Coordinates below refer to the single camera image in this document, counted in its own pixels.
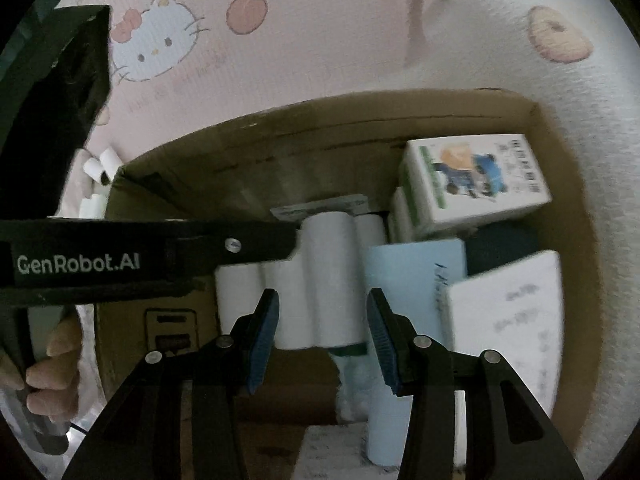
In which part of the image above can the pink Hello Kitty blanket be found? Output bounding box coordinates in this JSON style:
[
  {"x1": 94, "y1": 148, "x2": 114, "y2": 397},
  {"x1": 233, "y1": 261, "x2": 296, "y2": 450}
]
[{"x1": 63, "y1": 0, "x2": 639, "y2": 479}]

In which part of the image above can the person's left hand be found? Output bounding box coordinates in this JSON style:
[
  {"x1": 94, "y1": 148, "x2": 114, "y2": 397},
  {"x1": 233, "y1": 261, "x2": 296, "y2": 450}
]
[{"x1": 1, "y1": 316, "x2": 82, "y2": 422}]

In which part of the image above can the cartoon printed white box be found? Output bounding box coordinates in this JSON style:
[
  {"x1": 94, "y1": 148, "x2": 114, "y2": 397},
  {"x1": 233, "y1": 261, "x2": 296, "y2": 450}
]
[{"x1": 399, "y1": 133, "x2": 552, "y2": 240}]

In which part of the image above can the white roll in box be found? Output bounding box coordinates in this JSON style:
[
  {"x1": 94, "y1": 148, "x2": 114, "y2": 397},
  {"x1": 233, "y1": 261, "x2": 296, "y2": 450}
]
[
  {"x1": 354, "y1": 214, "x2": 387, "y2": 249},
  {"x1": 262, "y1": 252, "x2": 314, "y2": 350}
]

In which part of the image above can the white booklet box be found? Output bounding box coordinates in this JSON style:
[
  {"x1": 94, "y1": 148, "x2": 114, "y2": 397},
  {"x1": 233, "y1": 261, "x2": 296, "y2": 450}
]
[{"x1": 444, "y1": 250, "x2": 564, "y2": 414}]

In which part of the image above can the white paper roll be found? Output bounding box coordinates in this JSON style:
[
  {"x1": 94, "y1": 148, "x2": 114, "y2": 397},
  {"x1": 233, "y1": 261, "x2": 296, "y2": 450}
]
[{"x1": 302, "y1": 211, "x2": 366, "y2": 348}]

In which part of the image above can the light blue flat box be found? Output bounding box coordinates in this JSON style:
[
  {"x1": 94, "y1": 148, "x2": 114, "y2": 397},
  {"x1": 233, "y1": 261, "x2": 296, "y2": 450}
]
[{"x1": 364, "y1": 238, "x2": 466, "y2": 467}]

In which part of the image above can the white paper tube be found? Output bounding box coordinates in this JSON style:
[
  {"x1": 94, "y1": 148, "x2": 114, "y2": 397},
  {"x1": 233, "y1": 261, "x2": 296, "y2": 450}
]
[{"x1": 99, "y1": 148, "x2": 124, "y2": 181}]

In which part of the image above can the brown cardboard box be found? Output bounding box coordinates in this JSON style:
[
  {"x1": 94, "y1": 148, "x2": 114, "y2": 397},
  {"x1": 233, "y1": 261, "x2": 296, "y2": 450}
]
[{"x1": 96, "y1": 90, "x2": 602, "y2": 479}]

